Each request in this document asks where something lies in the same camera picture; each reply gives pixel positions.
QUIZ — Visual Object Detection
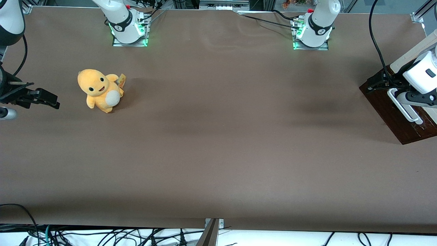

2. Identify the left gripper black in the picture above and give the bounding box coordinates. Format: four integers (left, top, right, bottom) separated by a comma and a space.
367, 68, 410, 94

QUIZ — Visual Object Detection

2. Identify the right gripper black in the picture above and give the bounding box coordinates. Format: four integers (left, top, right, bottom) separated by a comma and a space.
0, 65, 60, 110

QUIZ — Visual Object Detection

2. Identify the white drawer handle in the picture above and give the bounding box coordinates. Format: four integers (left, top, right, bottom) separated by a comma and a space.
387, 88, 424, 125

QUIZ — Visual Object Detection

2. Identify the yellow plush toy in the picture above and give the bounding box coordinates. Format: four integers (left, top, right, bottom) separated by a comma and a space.
77, 69, 126, 114

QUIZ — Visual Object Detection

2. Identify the grey metal equipment box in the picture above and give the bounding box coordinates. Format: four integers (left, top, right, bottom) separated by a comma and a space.
199, 0, 250, 11

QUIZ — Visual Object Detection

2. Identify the large table cover sheet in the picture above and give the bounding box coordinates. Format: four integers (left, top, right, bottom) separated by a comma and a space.
0, 6, 437, 234

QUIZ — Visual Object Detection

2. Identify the left wrist grey camera box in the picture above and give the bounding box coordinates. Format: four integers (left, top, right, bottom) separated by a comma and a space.
395, 90, 437, 108

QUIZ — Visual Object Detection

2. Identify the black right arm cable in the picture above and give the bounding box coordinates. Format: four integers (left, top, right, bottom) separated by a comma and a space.
13, 33, 28, 76

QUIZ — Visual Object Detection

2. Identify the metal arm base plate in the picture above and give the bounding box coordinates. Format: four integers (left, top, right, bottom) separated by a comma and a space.
293, 17, 329, 51
112, 14, 151, 47

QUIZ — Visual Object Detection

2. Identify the aluminium frame profile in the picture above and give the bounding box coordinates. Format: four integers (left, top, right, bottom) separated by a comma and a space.
415, 0, 437, 19

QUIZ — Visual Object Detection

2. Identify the short black base cable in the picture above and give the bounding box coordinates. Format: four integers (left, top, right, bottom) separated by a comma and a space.
271, 10, 299, 21

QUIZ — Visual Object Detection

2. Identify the black looped floor cable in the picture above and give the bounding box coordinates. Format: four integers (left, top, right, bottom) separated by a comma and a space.
0, 204, 39, 246

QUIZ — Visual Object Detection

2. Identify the long black base cable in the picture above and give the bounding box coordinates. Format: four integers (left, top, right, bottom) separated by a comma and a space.
238, 13, 301, 30

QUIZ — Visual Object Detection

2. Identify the silver bracket plate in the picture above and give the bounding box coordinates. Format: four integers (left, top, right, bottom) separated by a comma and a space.
205, 218, 225, 229

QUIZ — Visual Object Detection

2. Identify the grey camera mount bar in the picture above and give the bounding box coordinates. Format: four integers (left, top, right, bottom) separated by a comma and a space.
195, 219, 220, 246

